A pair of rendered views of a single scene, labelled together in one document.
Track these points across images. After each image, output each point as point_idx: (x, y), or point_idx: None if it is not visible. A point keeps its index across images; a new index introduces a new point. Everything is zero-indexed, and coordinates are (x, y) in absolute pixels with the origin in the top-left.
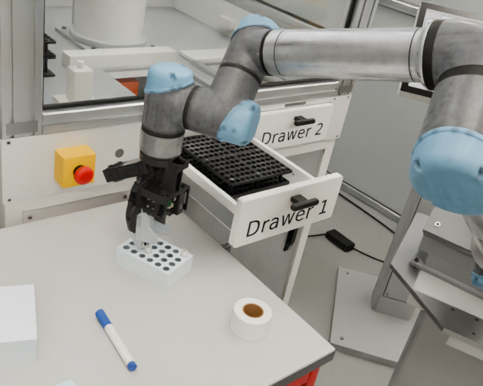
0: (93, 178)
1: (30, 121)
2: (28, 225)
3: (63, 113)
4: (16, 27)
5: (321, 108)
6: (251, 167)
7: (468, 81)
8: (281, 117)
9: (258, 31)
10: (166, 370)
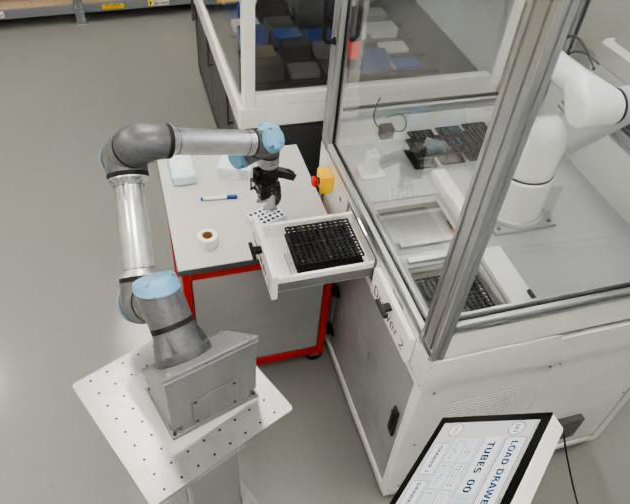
0: (321, 191)
1: (326, 143)
2: (312, 187)
3: (331, 151)
4: (328, 96)
5: (403, 326)
6: (305, 244)
7: None
8: (383, 289)
9: (260, 130)
10: (196, 209)
